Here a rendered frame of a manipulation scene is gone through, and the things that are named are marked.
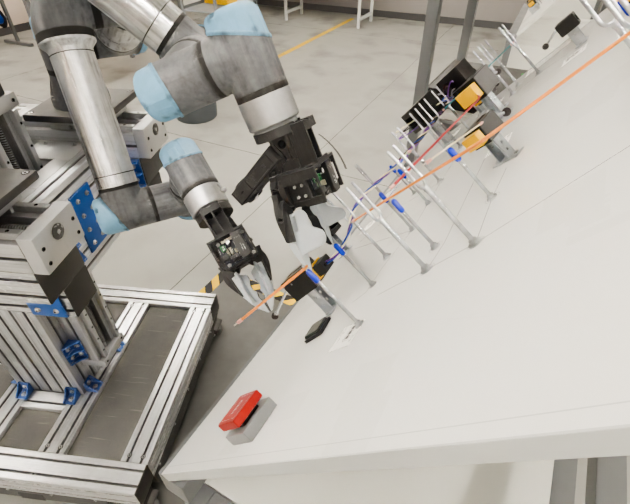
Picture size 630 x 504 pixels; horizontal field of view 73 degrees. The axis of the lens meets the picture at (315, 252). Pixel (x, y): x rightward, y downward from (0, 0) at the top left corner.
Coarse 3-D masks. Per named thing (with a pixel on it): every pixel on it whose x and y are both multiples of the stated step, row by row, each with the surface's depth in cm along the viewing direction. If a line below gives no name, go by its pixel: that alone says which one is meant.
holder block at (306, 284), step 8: (296, 272) 68; (304, 272) 68; (296, 280) 69; (304, 280) 68; (312, 280) 68; (320, 280) 69; (288, 288) 71; (296, 288) 70; (304, 288) 69; (312, 288) 69; (296, 296) 71
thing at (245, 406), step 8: (256, 392) 54; (240, 400) 56; (248, 400) 53; (256, 400) 53; (232, 408) 55; (240, 408) 53; (248, 408) 52; (256, 408) 54; (232, 416) 52; (240, 416) 52; (248, 416) 53; (224, 424) 53; (232, 424) 51; (240, 424) 51
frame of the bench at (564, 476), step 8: (560, 464) 79; (568, 464) 79; (576, 464) 79; (560, 472) 78; (568, 472) 78; (576, 472) 78; (552, 480) 77; (560, 480) 77; (568, 480) 77; (200, 488) 76; (208, 488) 76; (552, 488) 76; (560, 488) 76; (568, 488) 76; (200, 496) 75; (208, 496) 75; (216, 496) 75; (552, 496) 75; (560, 496) 75; (568, 496) 75
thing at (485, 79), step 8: (480, 72) 88; (488, 72) 89; (496, 72) 95; (472, 80) 87; (480, 80) 88; (488, 80) 89; (496, 80) 90; (464, 88) 89; (480, 88) 87; (488, 88) 88; (488, 96) 90; (488, 104) 92; (496, 104) 90; (496, 112) 92
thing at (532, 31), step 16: (528, 0) 323; (544, 0) 323; (560, 0) 276; (528, 16) 321; (544, 16) 372; (512, 32) 300; (528, 32) 329; (544, 32) 329; (512, 48) 306; (528, 48) 302; (512, 64) 312; (528, 64) 308
